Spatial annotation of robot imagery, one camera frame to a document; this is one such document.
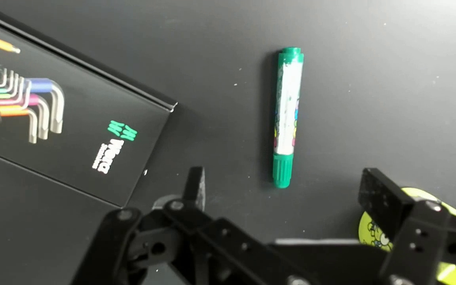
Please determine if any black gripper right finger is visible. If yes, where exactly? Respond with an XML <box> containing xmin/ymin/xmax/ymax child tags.
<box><xmin>356</xmin><ymin>166</ymin><xmax>456</xmax><ymax>285</ymax></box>

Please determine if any black hex key set box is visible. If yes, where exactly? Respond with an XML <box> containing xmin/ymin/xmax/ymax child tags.
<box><xmin>0</xmin><ymin>8</ymin><xmax>181</xmax><ymax>209</ymax></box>

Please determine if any yellow mug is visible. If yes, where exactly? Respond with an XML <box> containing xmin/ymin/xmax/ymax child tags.
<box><xmin>355</xmin><ymin>185</ymin><xmax>456</xmax><ymax>285</ymax></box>

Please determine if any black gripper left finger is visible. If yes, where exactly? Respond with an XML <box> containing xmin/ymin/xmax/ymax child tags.
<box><xmin>70</xmin><ymin>165</ymin><xmax>314</xmax><ymax>285</ymax></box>

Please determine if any green whiteboard marker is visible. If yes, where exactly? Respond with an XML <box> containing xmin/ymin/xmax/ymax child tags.
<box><xmin>271</xmin><ymin>46</ymin><xmax>307</xmax><ymax>192</ymax></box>

